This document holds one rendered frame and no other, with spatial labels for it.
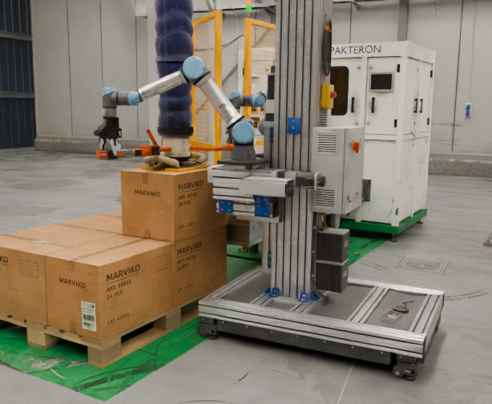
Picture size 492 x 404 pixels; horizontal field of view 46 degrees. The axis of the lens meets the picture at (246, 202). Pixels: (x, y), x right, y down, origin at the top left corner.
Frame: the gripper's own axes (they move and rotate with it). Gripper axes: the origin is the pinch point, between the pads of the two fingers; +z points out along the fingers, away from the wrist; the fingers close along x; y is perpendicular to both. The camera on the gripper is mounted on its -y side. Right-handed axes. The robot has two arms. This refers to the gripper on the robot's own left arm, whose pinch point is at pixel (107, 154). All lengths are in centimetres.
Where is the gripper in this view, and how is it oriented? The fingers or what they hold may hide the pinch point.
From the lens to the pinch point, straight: 319.7
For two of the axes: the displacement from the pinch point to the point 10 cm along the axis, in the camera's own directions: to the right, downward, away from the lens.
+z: -0.1, 9.9, 1.6
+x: -8.6, -1.0, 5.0
